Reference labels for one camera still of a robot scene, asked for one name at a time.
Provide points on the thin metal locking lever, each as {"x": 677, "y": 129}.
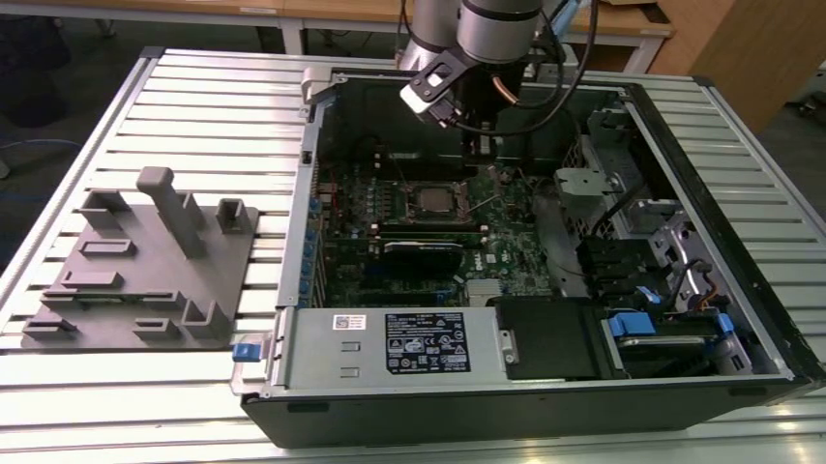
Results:
{"x": 401, "y": 171}
{"x": 485, "y": 203}

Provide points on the silver square CPU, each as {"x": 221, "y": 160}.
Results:
{"x": 437, "y": 200}

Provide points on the CPU socket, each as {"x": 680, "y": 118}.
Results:
{"x": 445, "y": 218}

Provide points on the metal drive cage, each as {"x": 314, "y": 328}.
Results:
{"x": 584, "y": 186}

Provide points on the grey case hinge block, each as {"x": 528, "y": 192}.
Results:
{"x": 317, "y": 84}

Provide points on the RAM stick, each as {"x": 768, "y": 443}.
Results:
{"x": 433, "y": 227}

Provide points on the green motherboard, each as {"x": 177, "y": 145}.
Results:
{"x": 510, "y": 232}

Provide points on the black graphics card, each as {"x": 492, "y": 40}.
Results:
{"x": 420, "y": 261}

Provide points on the silver chipset heatsink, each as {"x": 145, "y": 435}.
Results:
{"x": 484, "y": 292}

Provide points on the wooden cabinet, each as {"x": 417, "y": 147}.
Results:
{"x": 742, "y": 48}

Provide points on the hard disk in blue carrier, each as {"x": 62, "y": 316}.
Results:
{"x": 629, "y": 324}

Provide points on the silver power supply unit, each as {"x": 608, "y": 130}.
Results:
{"x": 323, "y": 353}

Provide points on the blue plastic tab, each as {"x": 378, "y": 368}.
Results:
{"x": 724, "y": 324}

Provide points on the grey parts rack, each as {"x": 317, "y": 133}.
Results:
{"x": 162, "y": 270}

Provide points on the blue case latch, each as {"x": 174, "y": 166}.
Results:
{"x": 245, "y": 353}

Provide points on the black open PC case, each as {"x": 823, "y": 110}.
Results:
{"x": 452, "y": 415}

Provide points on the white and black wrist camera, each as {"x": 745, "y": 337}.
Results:
{"x": 420, "y": 94}

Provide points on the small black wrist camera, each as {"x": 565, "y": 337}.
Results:
{"x": 549, "y": 71}

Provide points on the wooden desk white frame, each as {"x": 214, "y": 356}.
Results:
{"x": 633, "y": 26}
{"x": 194, "y": 4}

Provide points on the black plastic bracket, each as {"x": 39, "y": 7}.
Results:
{"x": 613, "y": 263}

